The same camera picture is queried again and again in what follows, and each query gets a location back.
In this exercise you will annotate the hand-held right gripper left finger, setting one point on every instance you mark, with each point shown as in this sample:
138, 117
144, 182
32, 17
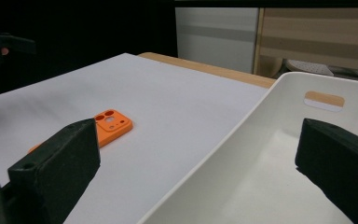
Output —
59, 168

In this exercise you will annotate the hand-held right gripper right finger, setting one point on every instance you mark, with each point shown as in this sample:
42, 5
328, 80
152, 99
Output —
338, 161

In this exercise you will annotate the orange phone case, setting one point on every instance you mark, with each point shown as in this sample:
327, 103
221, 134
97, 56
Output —
115, 128

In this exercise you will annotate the white plastic bin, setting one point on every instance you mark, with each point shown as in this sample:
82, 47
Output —
261, 177

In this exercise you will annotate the grey chair base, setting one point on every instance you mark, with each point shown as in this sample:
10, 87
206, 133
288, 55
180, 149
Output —
310, 67

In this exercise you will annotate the white table mat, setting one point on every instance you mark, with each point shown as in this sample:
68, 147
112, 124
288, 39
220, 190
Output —
136, 93

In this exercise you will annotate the light wooden desk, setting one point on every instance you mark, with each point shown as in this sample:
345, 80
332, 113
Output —
317, 34

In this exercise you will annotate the wooden table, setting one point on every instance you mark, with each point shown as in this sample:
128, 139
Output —
211, 70

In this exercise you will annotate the white cabinet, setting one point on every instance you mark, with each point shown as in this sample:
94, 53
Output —
217, 37

